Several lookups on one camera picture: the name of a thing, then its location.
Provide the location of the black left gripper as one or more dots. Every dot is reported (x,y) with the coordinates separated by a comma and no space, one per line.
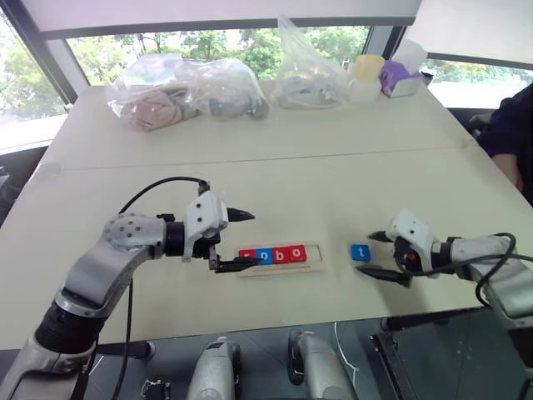
(211,243)

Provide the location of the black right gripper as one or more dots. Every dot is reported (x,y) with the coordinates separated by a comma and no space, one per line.
(406,256)

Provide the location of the red letter tile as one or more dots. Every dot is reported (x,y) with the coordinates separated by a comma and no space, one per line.
(298,253)
(245,252)
(281,255)

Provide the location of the blue letter tile t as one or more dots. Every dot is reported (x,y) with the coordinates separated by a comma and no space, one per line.
(360,253)

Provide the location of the wooden letter tray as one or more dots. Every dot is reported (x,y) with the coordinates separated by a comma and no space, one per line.
(314,258)

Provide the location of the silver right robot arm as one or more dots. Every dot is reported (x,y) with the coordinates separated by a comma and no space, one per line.
(479,250)

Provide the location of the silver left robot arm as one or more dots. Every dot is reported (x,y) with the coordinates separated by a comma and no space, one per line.
(108,258)

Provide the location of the silver right robot leg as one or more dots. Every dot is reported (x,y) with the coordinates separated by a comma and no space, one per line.
(320,371)

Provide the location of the silver robot leg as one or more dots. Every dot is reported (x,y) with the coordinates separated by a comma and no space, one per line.
(320,371)
(212,371)

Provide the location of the silver left robot leg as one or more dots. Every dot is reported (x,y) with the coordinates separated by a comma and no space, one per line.
(212,371)

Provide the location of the black table crossbar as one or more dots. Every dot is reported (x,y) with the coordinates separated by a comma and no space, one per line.
(433,320)

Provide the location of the plastic bag with grey item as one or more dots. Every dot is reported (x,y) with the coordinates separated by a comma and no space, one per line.
(233,87)

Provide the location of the plastic bag with pink cloth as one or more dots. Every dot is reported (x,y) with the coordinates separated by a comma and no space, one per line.
(150,108)

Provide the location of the dark office chair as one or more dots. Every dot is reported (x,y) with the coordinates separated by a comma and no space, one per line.
(466,118)

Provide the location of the white plastic container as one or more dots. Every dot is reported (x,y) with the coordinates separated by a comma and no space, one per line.
(364,91)

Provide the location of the small black floor device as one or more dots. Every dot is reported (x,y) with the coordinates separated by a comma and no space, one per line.
(157,389)

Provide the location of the purple tissue box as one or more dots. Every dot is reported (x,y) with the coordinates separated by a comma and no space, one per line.
(395,79)

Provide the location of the tall clear plastic bag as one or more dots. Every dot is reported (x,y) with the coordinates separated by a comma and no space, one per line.
(304,71)

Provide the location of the person in dark clothing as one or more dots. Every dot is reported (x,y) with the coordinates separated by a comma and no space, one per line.
(512,125)

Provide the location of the black-lidded drinking cup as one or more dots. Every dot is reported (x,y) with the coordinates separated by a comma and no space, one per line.
(428,77)

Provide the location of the yellow plastic cup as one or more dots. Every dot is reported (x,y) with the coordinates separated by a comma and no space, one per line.
(368,68)

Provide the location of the white tissue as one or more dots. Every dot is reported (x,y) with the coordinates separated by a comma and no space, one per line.
(410,54)

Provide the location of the wide white roller blind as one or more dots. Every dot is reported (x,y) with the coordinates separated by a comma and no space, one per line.
(208,12)

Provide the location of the narrow white roller blind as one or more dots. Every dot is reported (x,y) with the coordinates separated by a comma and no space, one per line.
(479,25)

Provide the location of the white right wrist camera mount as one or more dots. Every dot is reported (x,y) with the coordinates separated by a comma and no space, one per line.
(410,227)

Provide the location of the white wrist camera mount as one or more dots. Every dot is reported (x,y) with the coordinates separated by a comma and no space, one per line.
(204,212)
(410,227)

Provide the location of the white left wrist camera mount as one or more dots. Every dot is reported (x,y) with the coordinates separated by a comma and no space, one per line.
(204,212)

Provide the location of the black table frame leg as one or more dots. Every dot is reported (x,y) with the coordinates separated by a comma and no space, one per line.
(389,366)

